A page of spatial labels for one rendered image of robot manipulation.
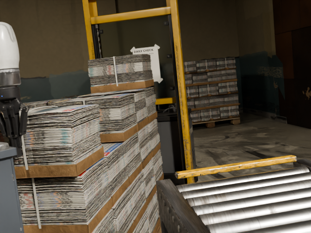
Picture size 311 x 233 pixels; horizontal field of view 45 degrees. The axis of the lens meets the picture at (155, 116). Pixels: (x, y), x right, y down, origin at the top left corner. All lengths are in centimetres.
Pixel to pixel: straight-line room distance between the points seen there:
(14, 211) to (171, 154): 220
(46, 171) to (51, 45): 720
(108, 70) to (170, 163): 109
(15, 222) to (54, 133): 35
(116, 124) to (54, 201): 61
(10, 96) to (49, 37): 722
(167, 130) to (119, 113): 131
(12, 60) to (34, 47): 722
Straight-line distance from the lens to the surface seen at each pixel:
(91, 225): 145
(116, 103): 186
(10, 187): 110
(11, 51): 130
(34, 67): 850
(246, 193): 112
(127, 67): 245
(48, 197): 144
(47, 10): 858
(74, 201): 140
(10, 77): 130
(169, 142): 315
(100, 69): 253
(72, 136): 131
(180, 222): 94
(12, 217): 112
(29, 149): 138
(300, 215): 97
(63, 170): 134
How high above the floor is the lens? 116
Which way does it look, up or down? 7 degrees down
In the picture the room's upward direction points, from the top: 6 degrees counter-clockwise
